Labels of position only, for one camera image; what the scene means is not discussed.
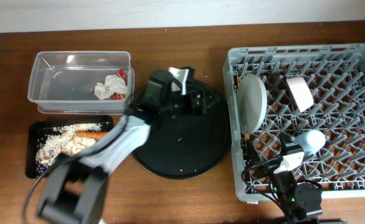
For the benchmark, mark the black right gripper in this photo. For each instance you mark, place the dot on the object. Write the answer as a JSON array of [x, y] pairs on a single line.
[[253, 157]]

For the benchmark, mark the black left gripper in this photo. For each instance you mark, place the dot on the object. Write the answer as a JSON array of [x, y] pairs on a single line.
[[206, 108]]

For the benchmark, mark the light blue plastic cup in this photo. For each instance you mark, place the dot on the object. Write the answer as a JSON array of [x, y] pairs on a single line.
[[311, 142]]

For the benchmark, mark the grey plate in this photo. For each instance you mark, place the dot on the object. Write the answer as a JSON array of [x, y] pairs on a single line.
[[251, 103]]

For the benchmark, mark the red snack wrapper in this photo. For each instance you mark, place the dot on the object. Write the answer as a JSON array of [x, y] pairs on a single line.
[[119, 85]]

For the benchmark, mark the white tissue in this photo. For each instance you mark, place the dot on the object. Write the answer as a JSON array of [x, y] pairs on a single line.
[[104, 90]]

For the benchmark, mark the orange carrot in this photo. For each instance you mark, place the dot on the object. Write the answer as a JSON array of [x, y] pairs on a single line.
[[91, 135]]

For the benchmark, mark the rice and food scraps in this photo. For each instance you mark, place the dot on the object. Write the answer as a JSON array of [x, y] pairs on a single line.
[[66, 141]]

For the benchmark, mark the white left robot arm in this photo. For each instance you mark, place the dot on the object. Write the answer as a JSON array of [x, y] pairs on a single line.
[[76, 186]]

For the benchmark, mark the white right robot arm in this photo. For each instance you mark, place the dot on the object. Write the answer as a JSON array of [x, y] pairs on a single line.
[[300, 200]]

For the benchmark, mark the grey dishwasher rack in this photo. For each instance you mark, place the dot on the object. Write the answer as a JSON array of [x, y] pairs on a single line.
[[335, 75]]

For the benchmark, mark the round black tray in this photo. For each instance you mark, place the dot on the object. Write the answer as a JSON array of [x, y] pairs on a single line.
[[188, 145]]

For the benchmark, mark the clear plastic bin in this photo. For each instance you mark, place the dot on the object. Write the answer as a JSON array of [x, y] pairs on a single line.
[[63, 82]]

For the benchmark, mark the rectangular black tray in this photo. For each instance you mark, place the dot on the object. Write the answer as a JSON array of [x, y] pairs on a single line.
[[40, 131]]

